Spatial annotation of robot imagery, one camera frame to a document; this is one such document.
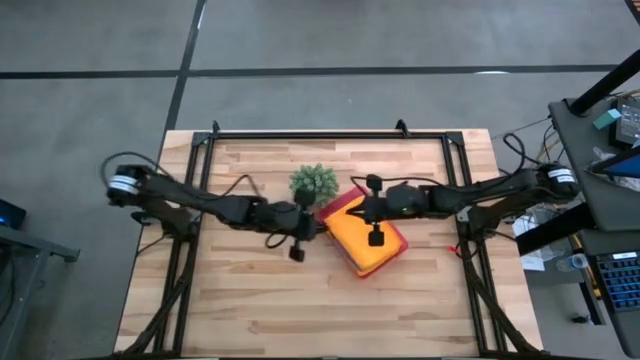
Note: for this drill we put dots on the white paper sheets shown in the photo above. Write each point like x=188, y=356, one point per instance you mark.
x=532, y=260

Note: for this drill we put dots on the small green artificial plant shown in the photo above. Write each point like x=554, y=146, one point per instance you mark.
x=315, y=180

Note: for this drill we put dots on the small red tag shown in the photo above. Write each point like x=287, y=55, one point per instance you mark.
x=452, y=248

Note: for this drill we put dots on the black electronics box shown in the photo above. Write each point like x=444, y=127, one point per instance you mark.
x=629, y=122

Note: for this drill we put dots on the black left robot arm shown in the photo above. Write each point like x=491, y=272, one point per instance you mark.
x=200, y=200

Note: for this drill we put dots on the keyboard with blue keys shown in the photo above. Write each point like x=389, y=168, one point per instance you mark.
x=620, y=282

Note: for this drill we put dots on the small teal box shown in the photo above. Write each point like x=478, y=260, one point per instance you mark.
x=607, y=119

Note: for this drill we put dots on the black slanted post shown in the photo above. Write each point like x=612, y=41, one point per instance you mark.
x=605, y=82

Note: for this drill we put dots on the clear plastic bottle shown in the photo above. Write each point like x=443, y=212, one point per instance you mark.
x=572, y=262

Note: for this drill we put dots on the dark grey low desk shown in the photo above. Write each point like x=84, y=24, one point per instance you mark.
x=630, y=335

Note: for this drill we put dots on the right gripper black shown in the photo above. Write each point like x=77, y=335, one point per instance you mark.
x=377, y=207

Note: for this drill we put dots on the dark grey side table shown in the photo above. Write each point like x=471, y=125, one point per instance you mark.
x=590, y=210

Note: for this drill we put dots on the black support beam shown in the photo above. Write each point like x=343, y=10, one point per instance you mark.
x=550, y=230

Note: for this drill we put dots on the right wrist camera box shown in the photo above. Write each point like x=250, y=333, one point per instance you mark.
x=407, y=200

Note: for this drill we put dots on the orange microfiber towel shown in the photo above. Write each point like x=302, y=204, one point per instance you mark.
x=362, y=235

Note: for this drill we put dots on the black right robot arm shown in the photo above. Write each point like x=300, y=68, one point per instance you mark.
x=500, y=192

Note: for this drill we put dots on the black device with blue light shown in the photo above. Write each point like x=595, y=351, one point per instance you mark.
x=10, y=215

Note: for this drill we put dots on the silver metal bracket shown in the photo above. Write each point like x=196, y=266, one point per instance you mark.
x=463, y=215

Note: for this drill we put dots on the dark desk with legs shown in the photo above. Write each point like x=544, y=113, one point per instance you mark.
x=35, y=245

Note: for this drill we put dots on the pink translucent plastic bin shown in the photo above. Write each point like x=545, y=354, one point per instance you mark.
x=332, y=204

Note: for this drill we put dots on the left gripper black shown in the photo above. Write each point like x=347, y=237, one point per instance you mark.
x=300, y=225

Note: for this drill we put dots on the black frame clamp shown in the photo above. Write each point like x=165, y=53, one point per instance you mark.
x=401, y=127
x=215, y=127

